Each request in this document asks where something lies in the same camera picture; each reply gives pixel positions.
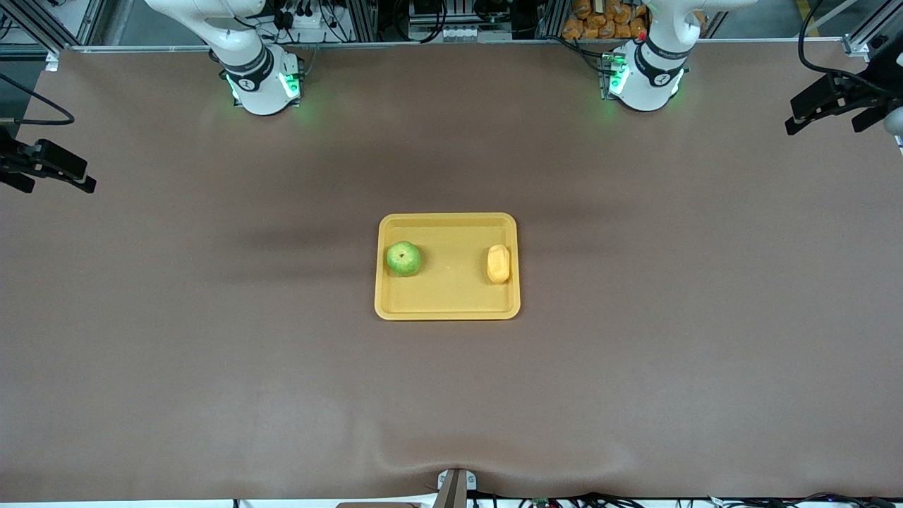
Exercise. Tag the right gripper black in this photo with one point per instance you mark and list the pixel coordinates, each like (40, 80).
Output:
(7, 151)

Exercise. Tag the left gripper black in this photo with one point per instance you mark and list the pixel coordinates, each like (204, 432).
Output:
(881, 80)

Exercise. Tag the green apple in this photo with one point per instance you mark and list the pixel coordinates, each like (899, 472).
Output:
(403, 259)

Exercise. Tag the yellow potato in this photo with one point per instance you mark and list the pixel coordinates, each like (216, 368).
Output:
(498, 264)

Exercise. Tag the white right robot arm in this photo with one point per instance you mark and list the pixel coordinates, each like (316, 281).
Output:
(254, 85)

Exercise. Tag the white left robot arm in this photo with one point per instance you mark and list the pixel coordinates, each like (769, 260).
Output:
(649, 81)

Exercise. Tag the yellow plastic tray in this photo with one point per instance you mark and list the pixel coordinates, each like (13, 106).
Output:
(447, 289)

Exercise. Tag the bag of orange items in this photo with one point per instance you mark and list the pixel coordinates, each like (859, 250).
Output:
(600, 21)

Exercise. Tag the white power strip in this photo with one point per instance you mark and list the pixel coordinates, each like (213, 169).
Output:
(303, 20)

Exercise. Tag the white connector block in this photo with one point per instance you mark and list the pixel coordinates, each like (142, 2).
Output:
(458, 32)

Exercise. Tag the brown table mat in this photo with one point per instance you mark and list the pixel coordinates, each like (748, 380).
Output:
(451, 395)

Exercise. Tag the aluminium frame post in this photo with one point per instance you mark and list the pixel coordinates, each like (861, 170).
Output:
(862, 28)
(49, 25)

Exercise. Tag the aluminium table edge rail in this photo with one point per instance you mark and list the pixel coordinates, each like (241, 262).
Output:
(423, 43)

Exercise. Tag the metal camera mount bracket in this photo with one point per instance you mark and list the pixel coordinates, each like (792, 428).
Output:
(455, 487)

